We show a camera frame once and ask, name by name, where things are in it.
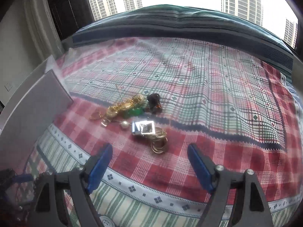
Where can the gold chain jewelry cluster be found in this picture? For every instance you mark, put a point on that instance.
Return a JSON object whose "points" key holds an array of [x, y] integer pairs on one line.
{"points": [[117, 109]]}

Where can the dark green striped pillow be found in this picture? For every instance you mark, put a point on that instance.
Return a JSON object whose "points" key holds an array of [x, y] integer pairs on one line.
{"points": [[190, 23]]}

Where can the patchwork plaid bed quilt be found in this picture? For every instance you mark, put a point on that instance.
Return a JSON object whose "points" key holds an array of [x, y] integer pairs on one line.
{"points": [[239, 110]]}

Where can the green jade pendant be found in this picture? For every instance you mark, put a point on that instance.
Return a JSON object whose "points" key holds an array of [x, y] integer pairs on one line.
{"points": [[135, 112]]}

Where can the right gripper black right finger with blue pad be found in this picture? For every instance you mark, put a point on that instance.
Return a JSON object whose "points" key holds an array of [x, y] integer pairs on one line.
{"points": [[250, 207]]}

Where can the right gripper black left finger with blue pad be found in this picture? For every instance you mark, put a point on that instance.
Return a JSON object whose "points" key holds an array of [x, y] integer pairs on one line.
{"points": [[81, 183]]}

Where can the silver square pendant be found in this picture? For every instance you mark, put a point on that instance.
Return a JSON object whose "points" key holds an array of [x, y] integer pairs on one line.
{"points": [[144, 127]]}

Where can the gold hoop rings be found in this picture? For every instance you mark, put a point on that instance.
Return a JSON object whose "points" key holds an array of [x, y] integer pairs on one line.
{"points": [[159, 140]]}

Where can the white pearl bead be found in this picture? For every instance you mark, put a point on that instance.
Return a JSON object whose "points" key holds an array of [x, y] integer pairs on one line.
{"points": [[124, 124]]}

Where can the white open jewelry box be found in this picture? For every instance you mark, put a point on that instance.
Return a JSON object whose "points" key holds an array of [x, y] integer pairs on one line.
{"points": [[41, 97]]}

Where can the dark bead charm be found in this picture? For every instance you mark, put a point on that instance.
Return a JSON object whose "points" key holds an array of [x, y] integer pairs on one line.
{"points": [[154, 104]]}

